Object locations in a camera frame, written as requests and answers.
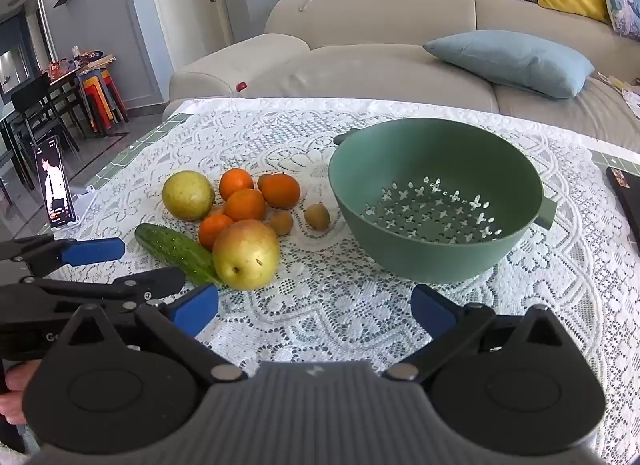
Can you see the beige sofa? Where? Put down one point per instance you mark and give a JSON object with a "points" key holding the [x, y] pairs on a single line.
{"points": [[375, 70]]}

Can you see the cluttered dining table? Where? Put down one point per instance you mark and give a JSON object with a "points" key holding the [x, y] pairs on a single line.
{"points": [[82, 67]]}

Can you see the black dining chair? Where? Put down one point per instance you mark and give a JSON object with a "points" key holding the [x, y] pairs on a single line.
{"points": [[32, 105]]}

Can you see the person's left hand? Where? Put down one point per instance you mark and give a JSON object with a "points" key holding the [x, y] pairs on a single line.
{"points": [[15, 382]]}

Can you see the white lace tablecloth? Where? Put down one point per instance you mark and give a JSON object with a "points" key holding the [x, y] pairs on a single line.
{"points": [[320, 295]]}

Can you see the green cucumber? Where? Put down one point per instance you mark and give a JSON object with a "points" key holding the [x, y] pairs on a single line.
{"points": [[165, 245]]}

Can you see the white phone stand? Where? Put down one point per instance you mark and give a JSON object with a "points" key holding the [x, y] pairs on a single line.
{"points": [[86, 197]]}

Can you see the smartphone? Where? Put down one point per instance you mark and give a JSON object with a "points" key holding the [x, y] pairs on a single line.
{"points": [[52, 180]]}

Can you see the green plastic colander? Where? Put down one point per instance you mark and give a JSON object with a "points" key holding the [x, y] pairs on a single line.
{"points": [[400, 225]]}

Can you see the stack of colourful stools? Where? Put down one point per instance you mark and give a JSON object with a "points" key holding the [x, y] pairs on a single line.
{"points": [[102, 100]]}

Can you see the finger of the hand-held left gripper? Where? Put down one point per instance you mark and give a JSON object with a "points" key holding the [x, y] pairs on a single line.
{"points": [[95, 251], [125, 286]]}

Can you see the small brown kiwi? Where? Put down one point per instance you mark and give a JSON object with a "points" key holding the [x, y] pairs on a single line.
{"points": [[317, 217], [262, 181], [281, 222]]}

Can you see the green pear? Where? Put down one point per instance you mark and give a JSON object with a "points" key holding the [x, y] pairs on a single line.
{"points": [[187, 195]]}

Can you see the light blue pillow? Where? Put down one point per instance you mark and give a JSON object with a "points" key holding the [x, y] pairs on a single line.
{"points": [[510, 62]]}

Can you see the printed paper sheet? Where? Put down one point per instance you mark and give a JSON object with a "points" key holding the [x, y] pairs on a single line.
{"points": [[625, 91]]}

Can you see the blue patterned pillow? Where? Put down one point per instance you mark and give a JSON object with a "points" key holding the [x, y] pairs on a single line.
{"points": [[622, 5]]}

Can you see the black notebook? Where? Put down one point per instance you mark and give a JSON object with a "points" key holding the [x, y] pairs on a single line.
{"points": [[627, 205]]}

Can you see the yellow-red apple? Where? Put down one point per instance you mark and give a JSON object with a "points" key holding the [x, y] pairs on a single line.
{"points": [[245, 255]]}

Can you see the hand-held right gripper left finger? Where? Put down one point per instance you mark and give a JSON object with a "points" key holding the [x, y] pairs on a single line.
{"points": [[196, 309]]}

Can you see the orange tangerine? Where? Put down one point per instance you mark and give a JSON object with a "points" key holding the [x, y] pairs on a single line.
{"points": [[214, 233], [245, 205], [282, 191], [236, 182]]}

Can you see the white door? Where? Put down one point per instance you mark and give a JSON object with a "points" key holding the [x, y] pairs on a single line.
{"points": [[175, 5]]}

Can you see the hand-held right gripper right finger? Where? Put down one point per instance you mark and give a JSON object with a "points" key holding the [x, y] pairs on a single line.
{"points": [[431, 309]]}

